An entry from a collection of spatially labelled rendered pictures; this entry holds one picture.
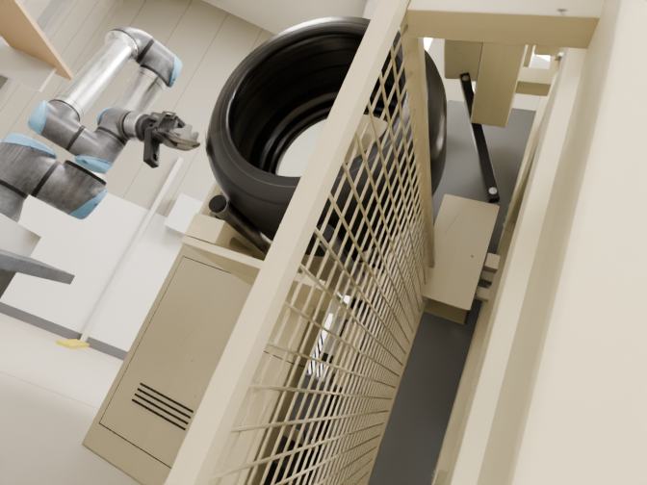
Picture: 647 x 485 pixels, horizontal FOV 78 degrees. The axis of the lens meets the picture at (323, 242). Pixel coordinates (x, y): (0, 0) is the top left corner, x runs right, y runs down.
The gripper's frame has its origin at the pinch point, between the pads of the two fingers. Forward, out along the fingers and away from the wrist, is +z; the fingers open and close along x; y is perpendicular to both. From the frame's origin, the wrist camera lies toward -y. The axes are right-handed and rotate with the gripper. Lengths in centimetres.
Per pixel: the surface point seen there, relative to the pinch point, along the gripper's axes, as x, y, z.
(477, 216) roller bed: 21, 8, 77
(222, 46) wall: 193, 216, -225
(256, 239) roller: 10.6, -18.5, 24.9
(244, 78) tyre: -12.6, 14.7, 16.5
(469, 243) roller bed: 21, 0, 78
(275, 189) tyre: -12.5, -12.3, 38.4
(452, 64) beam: 20, 56, 57
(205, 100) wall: 198, 151, -215
